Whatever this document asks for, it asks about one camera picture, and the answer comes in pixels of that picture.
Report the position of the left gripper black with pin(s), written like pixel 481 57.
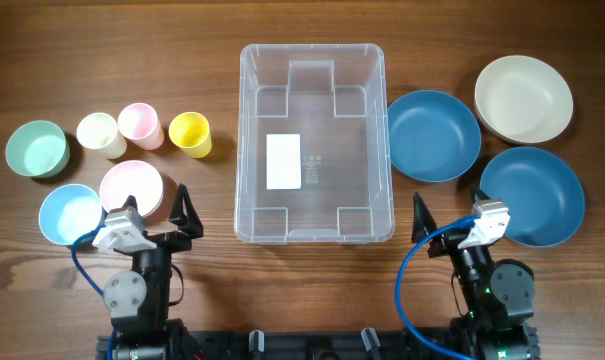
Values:
pixel 187 221

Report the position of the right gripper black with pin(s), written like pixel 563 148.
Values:
pixel 425 224

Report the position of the blue plate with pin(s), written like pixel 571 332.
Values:
pixel 545 198
pixel 434 137

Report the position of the yellow cup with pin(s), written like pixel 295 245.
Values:
pixel 190 131

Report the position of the cream plate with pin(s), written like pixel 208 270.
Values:
pixel 523 100

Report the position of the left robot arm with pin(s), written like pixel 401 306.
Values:
pixel 138 300

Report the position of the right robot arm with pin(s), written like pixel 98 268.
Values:
pixel 498 294

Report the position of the white label in container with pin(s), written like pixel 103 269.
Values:
pixel 283 161

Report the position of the clear plastic storage container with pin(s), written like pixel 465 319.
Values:
pixel 334 97

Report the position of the pink bowl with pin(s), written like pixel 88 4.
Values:
pixel 132 178

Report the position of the pink cup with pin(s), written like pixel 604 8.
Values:
pixel 139 123

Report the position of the light blue bowl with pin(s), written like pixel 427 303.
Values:
pixel 69 212

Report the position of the cream cup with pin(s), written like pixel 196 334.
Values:
pixel 99 132

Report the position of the green bowl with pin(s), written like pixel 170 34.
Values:
pixel 37 149

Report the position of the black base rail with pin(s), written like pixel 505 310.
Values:
pixel 322 346

